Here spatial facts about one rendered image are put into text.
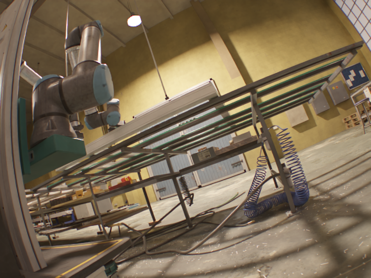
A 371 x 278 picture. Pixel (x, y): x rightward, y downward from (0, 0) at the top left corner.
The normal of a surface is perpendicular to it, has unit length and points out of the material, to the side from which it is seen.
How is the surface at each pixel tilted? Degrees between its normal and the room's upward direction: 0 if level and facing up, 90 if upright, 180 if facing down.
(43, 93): 89
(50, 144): 90
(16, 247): 90
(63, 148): 90
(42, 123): 70
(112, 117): 142
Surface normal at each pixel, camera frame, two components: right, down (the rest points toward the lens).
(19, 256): -0.20, -0.14
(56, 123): 0.53, -0.66
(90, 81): 0.20, 0.07
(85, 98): 0.33, 0.61
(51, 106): 0.55, -0.36
